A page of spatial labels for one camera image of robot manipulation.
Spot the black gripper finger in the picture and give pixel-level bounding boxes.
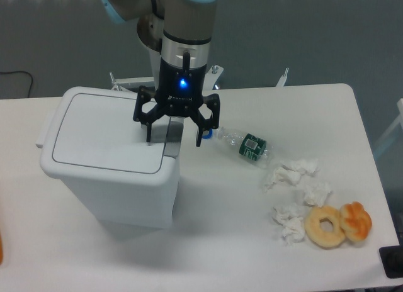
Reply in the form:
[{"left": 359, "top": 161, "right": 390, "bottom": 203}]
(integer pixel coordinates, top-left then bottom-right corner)
[
  {"left": 187, "top": 93, "right": 220, "bottom": 147},
  {"left": 133, "top": 86, "right": 169, "bottom": 143}
]

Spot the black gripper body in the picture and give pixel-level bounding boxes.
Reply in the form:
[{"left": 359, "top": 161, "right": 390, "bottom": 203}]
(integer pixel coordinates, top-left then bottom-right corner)
[{"left": 155, "top": 59, "right": 207, "bottom": 117}]

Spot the white trash can lid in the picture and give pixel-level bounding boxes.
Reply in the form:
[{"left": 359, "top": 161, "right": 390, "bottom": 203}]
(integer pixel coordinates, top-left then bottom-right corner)
[{"left": 40, "top": 87, "right": 170, "bottom": 177}]

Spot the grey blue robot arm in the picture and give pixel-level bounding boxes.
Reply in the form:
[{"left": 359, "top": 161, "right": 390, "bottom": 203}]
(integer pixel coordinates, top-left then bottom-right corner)
[{"left": 101, "top": 0, "right": 220, "bottom": 146}]

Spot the blue bottle cap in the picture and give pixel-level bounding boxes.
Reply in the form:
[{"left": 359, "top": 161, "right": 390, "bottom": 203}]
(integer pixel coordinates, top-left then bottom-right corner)
[{"left": 202, "top": 129, "right": 213, "bottom": 140}]

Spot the white plastic trash can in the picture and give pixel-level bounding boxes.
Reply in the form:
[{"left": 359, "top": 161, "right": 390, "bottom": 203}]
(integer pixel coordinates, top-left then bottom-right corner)
[{"left": 38, "top": 87, "right": 183, "bottom": 228}]

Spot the clear plastic bottle green label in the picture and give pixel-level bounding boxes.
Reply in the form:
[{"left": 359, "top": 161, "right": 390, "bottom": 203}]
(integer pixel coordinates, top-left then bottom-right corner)
[{"left": 212, "top": 126, "right": 271, "bottom": 169}]

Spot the upper crumpled white tissue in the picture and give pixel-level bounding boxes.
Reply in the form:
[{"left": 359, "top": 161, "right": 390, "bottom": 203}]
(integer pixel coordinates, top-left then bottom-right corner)
[{"left": 262, "top": 159, "right": 319, "bottom": 193}]

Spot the crumpled white tissue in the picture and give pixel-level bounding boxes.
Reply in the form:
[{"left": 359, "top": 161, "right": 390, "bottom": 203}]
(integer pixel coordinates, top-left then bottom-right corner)
[
  {"left": 303, "top": 182, "right": 332, "bottom": 207},
  {"left": 272, "top": 203, "right": 305, "bottom": 245},
  {"left": 262, "top": 159, "right": 319, "bottom": 193}
]

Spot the middle crumpled white tissue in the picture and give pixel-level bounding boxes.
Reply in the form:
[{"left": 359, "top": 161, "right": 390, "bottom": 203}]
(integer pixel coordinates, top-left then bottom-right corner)
[{"left": 303, "top": 182, "right": 332, "bottom": 207}]

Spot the lower crumpled white tissue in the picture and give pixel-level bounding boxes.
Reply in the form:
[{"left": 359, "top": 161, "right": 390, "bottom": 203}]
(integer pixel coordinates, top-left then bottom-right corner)
[{"left": 272, "top": 203, "right": 305, "bottom": 245}]

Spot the orange glazed twisted pastry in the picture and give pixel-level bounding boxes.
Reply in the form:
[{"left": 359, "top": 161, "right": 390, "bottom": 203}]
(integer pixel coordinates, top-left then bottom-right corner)
[{"left": 339, "top": 201, "right": 372, "bottom": 242}]

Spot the orange object at left edge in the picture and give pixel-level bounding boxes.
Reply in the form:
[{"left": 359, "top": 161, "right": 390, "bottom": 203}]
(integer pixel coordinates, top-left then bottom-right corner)
[{"left": 0, "top": 234, "right": 4, "bottom": 265}]

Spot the black device at right edge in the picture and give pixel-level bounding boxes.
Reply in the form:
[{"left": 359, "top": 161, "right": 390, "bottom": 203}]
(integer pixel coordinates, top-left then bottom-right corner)
[{"left": 379, "top": 245, "right": 402, "bottom": 279}]

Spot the white metal base frame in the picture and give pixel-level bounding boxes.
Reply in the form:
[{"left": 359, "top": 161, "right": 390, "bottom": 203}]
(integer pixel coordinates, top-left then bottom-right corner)
[{"left": 108, "top": 64, "right": 291, "bottom": 93}]

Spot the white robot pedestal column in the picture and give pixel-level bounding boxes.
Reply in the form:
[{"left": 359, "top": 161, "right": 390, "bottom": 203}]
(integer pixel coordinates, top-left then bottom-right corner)
[{"left": 137, "top": 13, "right": 164, "bottom": 89}]

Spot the black cable on floor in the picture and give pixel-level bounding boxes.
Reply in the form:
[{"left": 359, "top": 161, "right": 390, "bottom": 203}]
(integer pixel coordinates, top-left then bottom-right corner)
[{"left": 0, "top": 70, "right": 34, "bottom": 99}]

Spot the plain ring donut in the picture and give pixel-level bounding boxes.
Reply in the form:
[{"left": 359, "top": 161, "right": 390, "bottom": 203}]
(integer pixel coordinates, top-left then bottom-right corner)
[{"left": 304, "top": 205, "right": 346, "bottom": 248}]

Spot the white frame at right edge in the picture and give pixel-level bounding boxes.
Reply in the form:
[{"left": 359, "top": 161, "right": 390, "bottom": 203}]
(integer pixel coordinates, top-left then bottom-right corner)
[{"left": 372, "top": 98, "right": 402, "bottom": 160}]

